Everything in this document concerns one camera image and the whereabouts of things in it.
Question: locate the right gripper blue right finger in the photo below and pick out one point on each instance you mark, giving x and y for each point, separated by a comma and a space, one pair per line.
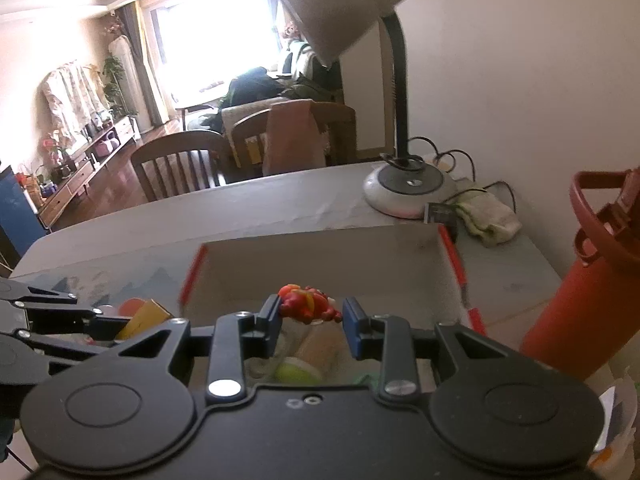
387, 339

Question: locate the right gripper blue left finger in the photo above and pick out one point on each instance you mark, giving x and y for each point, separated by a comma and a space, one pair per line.
239, 336

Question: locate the clear correction tape dispenser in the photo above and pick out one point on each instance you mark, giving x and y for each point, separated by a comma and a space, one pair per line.
258, 370

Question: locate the green cap glue bottle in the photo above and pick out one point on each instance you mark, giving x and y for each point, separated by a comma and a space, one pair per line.
314, 360

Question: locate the red orange figure keychain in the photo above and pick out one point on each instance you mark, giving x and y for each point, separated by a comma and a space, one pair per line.
307, 305

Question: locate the yellow cardboard box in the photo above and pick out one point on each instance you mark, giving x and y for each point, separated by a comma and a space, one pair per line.
148, 316

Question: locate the pink heart-shaped dish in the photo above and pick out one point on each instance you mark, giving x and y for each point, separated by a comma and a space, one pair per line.
129, 307

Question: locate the red cardboard box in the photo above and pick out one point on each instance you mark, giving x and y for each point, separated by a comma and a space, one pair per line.
410, 270

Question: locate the blue cabinet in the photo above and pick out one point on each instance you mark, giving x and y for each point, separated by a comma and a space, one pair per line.
19, 225

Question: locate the white folded cloth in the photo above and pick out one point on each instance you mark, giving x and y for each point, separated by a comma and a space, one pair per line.
487, 218

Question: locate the dark wooden chair left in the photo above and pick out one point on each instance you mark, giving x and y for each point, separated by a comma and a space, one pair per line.
182, 163

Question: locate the low tv console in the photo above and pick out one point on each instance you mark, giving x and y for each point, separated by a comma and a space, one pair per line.
89, 161

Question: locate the pink cloth on chair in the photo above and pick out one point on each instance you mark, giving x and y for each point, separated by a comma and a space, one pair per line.
293, 139

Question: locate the red water bottle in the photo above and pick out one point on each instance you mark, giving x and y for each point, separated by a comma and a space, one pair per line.
595, 312

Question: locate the wooden chair right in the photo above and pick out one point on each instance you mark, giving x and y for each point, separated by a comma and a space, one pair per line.
338, 127

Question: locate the sofa with clothes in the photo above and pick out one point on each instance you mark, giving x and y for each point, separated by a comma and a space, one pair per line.
302, 76

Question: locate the grey desk lamp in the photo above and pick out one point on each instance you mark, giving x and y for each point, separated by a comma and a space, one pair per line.
365, 38

